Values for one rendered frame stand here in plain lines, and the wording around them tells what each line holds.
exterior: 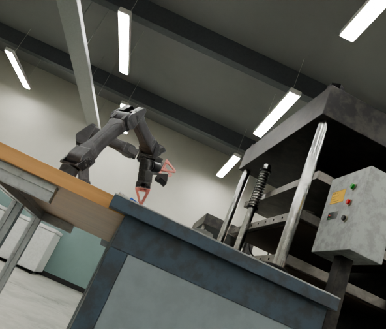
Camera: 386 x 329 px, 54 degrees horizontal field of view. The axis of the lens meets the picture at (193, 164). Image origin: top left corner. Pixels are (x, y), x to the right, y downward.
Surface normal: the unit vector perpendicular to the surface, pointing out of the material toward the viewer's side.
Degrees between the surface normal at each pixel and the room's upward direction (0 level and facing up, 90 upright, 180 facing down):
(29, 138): 90
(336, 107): 90
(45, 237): 90
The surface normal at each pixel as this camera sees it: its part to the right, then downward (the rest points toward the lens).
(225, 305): 0.24, -0.25
